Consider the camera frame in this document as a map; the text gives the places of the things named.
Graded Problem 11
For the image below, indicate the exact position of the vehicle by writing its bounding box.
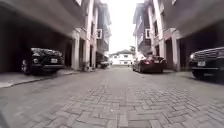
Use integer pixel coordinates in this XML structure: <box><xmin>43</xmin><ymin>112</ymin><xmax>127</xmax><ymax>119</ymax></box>
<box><xmin>98</xmin><ymin>60</ymin><xmax>111</xmax><ymax>70</ymax></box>

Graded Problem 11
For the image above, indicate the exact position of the white two-storey house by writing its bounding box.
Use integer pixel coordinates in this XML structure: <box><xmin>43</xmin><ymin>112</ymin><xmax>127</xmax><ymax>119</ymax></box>
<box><xmin>109</xmin><ymin>49</ymin><xmax>136</xmax><ymax>66</ymax></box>

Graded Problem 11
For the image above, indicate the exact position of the grey brick paved road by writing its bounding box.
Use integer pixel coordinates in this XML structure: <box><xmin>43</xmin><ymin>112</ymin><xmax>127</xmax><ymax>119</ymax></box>
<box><xmin>0</xmin><ymin>65</ymin><xmax>224</xmax><ymax>128</ymax></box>

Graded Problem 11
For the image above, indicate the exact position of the dark red car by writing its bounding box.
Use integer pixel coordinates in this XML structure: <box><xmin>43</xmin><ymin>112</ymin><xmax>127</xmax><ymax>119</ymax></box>
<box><xmin>131</xmin><ymin>55</ymin><xmax>167</xmax><ymax>74</ymax></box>

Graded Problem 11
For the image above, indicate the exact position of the beige multi-storey building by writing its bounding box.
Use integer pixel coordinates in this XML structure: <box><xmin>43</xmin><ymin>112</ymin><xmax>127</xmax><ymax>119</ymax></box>
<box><xmin>0</xmin><ymin>0</ymin><xmax>113</xmax><ymax>75</ymax></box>

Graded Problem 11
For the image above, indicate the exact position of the concrete pavement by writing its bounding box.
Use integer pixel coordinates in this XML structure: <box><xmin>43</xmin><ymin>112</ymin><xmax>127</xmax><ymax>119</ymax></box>
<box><xmin>0</xmin><ymin>68</ymin><xmax>83</xmax><ymax>89</ymax></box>

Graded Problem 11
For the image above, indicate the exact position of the grey multi-storey building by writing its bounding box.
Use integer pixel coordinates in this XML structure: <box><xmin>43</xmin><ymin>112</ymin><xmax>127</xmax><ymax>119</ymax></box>
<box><xmin>132</xmin><ymin>0</ymin><xmax>224</xmax><ymax>73</ymax></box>

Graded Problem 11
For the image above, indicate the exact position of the large black car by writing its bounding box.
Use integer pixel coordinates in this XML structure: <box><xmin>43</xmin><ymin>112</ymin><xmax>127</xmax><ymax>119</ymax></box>
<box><xmin>188</xmin><ymin>46</ymin><xmax>224</xmax><ymax>80</ymax></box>

